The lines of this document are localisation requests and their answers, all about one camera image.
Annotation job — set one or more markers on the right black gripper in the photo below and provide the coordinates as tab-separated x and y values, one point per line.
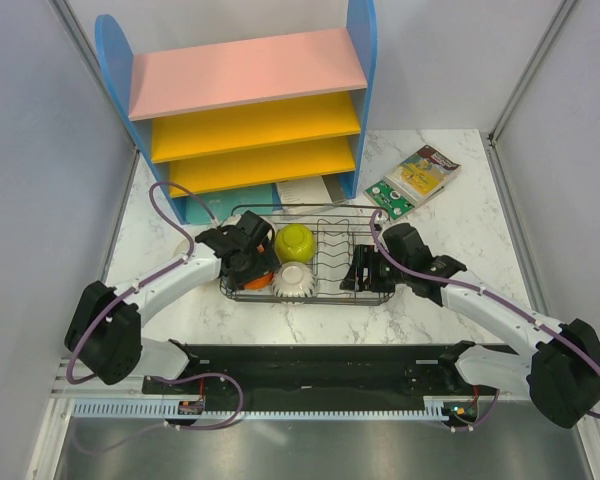
365	256

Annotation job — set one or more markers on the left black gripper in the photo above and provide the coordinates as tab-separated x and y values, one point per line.
265	263

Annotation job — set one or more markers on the orange bowl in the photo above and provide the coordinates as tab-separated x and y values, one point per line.
257	281

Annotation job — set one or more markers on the grey wire dish rack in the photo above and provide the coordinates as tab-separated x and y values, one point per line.
339	232

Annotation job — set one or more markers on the small plain white bowl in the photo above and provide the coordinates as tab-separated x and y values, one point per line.
182	247

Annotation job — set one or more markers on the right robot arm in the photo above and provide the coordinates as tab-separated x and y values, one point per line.
555	365

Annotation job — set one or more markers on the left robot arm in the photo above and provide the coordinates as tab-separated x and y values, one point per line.
105	333

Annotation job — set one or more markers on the lime green bowl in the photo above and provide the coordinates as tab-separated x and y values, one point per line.
295	243

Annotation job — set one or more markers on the teal folder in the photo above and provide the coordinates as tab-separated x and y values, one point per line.
224	204

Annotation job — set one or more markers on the white teal leaf bowl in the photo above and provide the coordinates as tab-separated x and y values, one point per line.
294	280

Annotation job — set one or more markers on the green cover booklet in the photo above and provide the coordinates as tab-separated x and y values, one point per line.
387	198

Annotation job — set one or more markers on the white grey manual booklet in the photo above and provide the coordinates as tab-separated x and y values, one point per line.
315	190

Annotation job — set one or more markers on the yellow cover paperback book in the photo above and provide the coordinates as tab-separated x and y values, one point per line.
422	175

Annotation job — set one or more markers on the colourful wooden shelf unit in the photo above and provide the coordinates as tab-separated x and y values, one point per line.
245	113

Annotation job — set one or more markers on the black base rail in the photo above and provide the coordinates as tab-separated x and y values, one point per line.
314	378

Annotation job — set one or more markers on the white cable duct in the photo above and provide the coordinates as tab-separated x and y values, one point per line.
176	410

